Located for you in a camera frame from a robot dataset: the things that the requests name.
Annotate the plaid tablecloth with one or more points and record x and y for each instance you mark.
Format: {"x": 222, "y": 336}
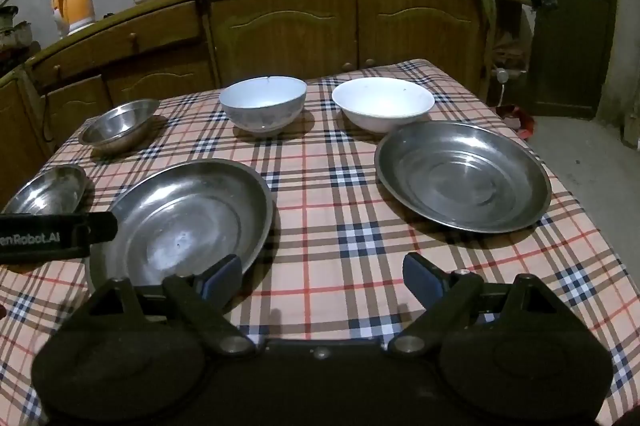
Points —
{"x": 325, "y": 206}

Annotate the small white round object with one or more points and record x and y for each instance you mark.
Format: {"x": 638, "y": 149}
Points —
{"x": 502, "y": 76}

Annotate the wooden double-door cabinet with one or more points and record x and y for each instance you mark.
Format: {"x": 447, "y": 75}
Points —
{"x": 300, "y": 26}

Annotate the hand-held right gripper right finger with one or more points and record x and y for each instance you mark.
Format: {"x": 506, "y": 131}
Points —
{"x": 420, "y": 278}

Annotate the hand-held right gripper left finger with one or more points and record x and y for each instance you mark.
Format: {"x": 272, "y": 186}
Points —
{"x": 220, "y": 278}

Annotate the plain white shallow bowl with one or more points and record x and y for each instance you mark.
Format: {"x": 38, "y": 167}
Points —
{"x": 382, "y": 103}

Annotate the steel bowl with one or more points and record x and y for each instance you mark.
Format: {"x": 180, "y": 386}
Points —
{"x": 117, "y": 126}

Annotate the patterned white ceramic bowl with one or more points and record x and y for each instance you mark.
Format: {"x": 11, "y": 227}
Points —
{"x": 262, "y": 103}

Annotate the large steel plate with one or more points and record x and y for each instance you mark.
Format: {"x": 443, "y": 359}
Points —
{"x": 465, "y": 176}
{"x": 190, "y": 216}

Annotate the dark green door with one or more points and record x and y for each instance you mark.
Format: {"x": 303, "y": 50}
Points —
{"x": 575, "y": 31}

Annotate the orange electric kettle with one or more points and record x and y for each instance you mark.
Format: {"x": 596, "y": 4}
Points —
{"x": 75, "y": 6}

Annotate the narrow wooden cabinet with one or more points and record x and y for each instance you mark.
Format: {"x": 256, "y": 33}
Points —
{"x": 15, "y": 131}

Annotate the small steel plate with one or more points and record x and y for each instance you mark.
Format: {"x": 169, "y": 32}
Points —
{"x": 45, "y": 191}

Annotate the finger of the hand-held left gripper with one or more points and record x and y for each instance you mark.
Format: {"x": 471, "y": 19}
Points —
{"x": 97, "y": 228}

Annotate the red plastic bag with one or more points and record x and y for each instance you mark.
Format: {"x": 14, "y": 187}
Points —
{"x": 517, "y": 121}

